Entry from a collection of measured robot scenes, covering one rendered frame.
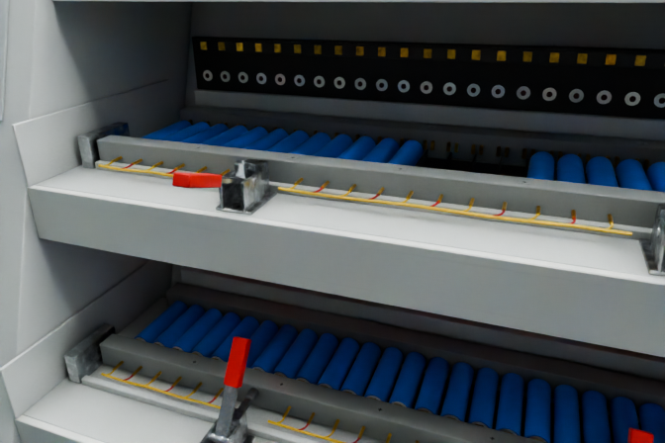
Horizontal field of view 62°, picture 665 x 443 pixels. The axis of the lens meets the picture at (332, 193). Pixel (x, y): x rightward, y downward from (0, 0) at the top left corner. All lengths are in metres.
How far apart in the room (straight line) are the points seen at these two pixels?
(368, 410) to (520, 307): 0.16
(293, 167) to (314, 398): 0.18
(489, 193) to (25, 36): 0.37
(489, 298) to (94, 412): 0.33
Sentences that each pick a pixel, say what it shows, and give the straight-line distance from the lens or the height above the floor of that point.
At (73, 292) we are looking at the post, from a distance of 0.55.
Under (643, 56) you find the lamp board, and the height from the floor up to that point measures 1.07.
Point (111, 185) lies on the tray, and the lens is 0.46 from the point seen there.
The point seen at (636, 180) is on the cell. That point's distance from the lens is 0.42.
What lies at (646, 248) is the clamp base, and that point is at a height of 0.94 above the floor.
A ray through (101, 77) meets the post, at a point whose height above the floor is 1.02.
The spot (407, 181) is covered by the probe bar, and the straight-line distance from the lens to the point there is 0.38.
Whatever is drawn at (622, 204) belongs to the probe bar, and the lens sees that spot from 0.37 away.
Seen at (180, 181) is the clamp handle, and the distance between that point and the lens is 0.33.
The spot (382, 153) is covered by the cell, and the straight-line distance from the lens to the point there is 0.43.
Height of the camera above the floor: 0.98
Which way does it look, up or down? 5 degrees down
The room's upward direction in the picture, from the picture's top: 6 degrees clockwise
